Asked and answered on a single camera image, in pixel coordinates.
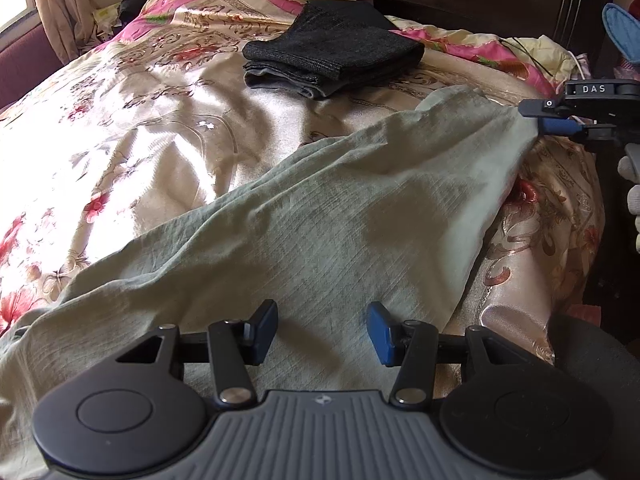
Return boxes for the floral satin bedspread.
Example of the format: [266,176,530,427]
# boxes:
[0,0,606,366]

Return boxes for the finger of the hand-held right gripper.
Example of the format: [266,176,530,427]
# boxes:
[537,119,621,142]
[518,99,571,117]

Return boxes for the person's right hand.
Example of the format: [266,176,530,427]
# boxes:
[617,142,640,256]

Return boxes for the dark red window seat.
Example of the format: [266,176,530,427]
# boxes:
[0,25,66,111]

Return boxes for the folded black pants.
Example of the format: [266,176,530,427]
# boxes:
[242,0,426,100]

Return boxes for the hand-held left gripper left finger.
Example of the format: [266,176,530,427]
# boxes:
[116,299,279,407]

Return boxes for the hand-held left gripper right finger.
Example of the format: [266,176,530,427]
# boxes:
[366,301,531,407]

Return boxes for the window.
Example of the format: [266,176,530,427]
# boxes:
[0,0,31,31]

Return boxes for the black cable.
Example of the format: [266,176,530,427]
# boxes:
[500,35,558,83]

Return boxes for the black cloth bundle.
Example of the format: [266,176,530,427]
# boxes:
[119,0,161,36]

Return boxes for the grey-green pants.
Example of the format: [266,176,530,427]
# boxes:
[0,85,538,480]

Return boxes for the beige patterned curtain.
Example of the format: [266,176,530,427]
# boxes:
[27,0,108,63]

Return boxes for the white plastic bag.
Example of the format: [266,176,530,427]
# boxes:
[92,2,123,36]

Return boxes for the blue cloth item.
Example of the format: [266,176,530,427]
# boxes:
[602,2,640,65]

